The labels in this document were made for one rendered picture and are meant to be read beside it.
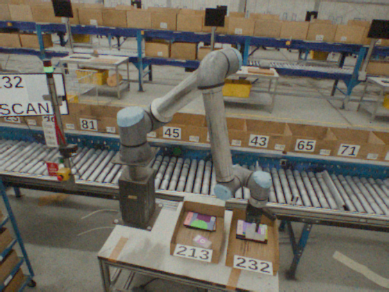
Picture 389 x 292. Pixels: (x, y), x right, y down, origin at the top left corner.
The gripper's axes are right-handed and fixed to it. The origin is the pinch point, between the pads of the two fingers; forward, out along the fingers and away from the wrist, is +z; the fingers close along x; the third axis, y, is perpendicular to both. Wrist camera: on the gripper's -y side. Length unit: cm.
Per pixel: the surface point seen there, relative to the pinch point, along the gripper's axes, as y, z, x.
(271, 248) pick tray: -12.1, 17.4, -6.6
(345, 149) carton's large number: -77, -3, -113
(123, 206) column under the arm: 80, 5, -8
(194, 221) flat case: 36.7, 14.7, -15.3
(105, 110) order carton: 151, -7, -126
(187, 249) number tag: 35.2, 7.4, 14.1
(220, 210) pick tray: 21.1, 11.6, -26.5
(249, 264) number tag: 1.8, 7.1, 16.6
